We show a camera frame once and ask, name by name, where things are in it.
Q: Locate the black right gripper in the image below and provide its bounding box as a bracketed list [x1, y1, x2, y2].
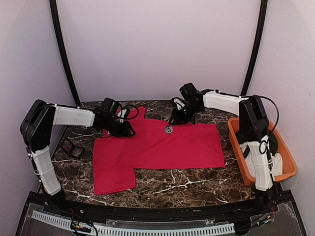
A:
[169, 101, 201, 124]

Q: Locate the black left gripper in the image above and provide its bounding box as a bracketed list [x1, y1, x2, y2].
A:
[101, 116, 135, 137]

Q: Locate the magenta t-shirt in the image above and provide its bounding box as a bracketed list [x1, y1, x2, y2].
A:
[93, 107, 225, 195]

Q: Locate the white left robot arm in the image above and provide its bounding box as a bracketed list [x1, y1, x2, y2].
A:
[20, 98, 140, 214]

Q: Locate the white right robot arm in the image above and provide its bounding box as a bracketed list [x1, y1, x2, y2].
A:
[166, 83, 275, 192]

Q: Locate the black brooch display box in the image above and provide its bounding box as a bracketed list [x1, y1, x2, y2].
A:
[61, 138, 85, 160]

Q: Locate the dark green garment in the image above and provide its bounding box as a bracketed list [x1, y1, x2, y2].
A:
[269, 133, 279, 155]

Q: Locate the white garment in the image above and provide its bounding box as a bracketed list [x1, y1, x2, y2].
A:
[240, 142, 283, 177]

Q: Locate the orange plastic basket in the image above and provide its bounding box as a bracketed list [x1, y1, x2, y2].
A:
[228, 118, 297, 186]

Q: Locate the black front rail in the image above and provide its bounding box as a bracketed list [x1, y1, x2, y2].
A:
[27, 191, 293, 223]

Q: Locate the white slotted cable duct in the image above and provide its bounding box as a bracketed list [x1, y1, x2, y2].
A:
[31, 210, 235, 236]

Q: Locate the black right frame post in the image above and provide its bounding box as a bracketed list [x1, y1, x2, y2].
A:
[240, 0, 268, 96]

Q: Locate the black frame post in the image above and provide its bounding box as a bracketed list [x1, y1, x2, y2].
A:
[49, 0, 81, 107]
[240, 0, 268, 96]

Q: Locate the black left frame post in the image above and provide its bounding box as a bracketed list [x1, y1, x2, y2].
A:
[49, 0, 81, 107]

